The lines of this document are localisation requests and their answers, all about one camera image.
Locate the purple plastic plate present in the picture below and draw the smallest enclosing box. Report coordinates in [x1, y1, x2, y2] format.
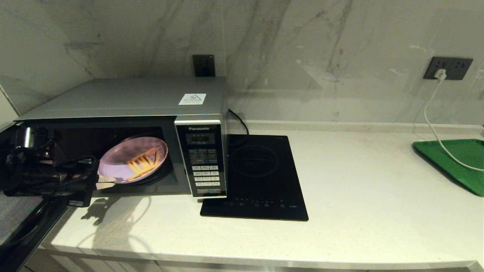
[98, 136, 169, 184]

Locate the silver Panasonic microwave oven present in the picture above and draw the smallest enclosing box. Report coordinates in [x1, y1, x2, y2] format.
[15, 77, 230, 199]

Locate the white warning sticker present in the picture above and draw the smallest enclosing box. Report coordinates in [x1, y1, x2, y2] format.
[178, 93, 207, 105]

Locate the black induction cooktop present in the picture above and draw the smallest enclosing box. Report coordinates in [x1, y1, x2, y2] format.
[200, 134, 309, 222]

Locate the green plastic tray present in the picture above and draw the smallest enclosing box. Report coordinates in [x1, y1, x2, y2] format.
[411, 139, 484, 197]

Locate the small black wall socket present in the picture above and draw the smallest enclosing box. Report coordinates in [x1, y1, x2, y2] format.
[192, 55, 216, 78]

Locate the white power cable with plug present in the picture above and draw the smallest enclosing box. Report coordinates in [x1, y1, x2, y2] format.
[423, 69, 484, 172]

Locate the wide black wall socket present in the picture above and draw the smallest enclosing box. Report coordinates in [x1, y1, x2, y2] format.
[423, 57, 474, 80]

